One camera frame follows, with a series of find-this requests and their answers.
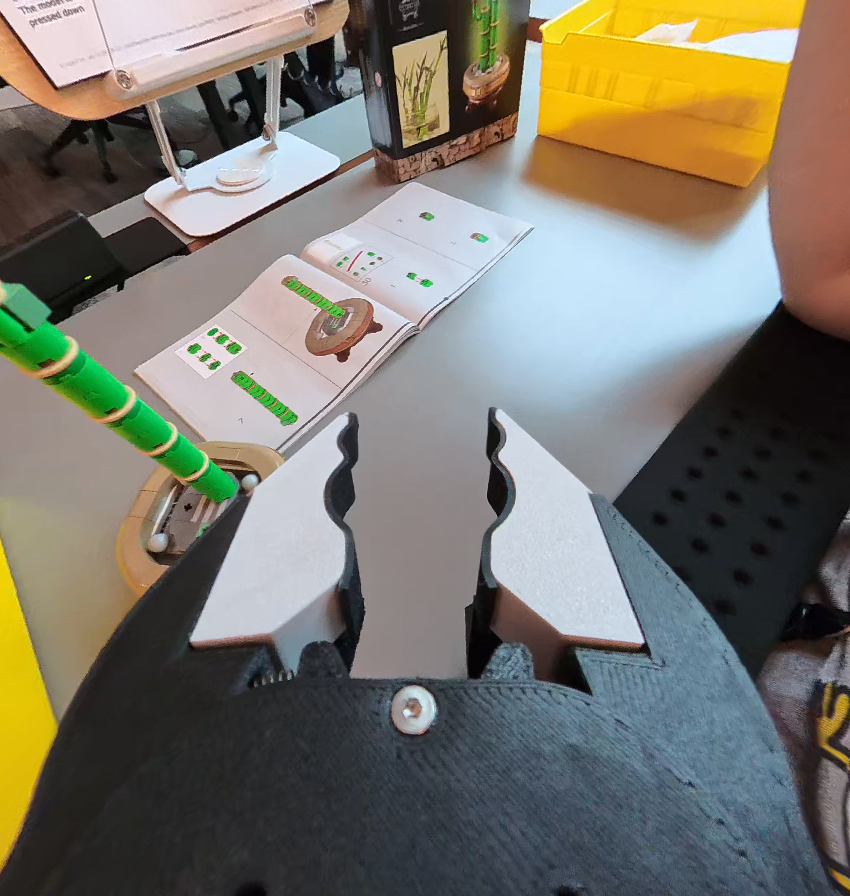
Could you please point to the yellow plastic bin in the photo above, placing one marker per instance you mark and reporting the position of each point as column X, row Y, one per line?
column 4, row 700
column 642, row 112

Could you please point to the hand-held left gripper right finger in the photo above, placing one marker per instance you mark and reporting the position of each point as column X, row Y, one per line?
column 558, row 567

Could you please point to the person's printed grey clothing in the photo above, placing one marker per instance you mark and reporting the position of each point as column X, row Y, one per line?
column 838, row 665

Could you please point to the person's right forearm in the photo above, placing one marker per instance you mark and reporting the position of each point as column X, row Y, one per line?
column 824, row 210

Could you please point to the black box device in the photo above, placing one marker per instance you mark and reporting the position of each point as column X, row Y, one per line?
column 47, row 266

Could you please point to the black product box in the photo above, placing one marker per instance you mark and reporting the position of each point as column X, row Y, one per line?
column 383, row 105

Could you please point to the grey desk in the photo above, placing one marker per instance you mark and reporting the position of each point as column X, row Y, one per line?
column 572, row 315

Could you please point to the tan brick pot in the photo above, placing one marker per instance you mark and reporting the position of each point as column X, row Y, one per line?
column 134, row 553

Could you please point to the white lamp base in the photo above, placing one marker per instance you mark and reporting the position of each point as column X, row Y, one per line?
column 348, row 129

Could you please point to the building instruction booklet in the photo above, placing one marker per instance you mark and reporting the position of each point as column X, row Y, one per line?
column 271, row 308

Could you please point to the black office chair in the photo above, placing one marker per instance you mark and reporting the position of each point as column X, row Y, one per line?
column 82, row 140

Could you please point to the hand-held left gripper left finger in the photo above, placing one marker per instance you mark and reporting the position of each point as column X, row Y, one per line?
column 271, row 574

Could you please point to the green brick bamboo stalk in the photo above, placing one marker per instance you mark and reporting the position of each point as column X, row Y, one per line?
column 117, row 406

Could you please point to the white plastic bag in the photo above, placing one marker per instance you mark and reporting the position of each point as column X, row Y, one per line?
column 747, row 42

